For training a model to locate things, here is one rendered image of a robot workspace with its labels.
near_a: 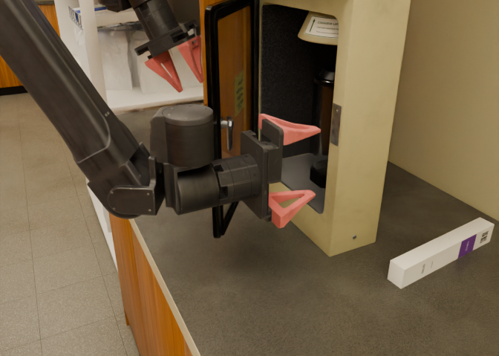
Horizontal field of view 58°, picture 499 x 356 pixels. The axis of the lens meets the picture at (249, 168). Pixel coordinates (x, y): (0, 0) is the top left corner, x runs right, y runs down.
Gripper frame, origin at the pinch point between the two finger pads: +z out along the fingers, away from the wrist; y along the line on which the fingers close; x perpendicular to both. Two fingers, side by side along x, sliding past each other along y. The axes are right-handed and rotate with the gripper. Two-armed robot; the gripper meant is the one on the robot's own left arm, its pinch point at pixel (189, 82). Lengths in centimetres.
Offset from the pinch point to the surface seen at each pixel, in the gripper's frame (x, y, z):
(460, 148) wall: -31, -40, 42
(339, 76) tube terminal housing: 1.6, -24.7, 8.4
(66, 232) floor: -114, 165, 62
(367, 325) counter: 19.4, -17.4, 42.4
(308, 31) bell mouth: -9.0, -21.1, 1.2
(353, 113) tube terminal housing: 1.7, -24.6, 14.9
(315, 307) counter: 17.1, -9.9, 38.9
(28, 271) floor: -78, 164, 62
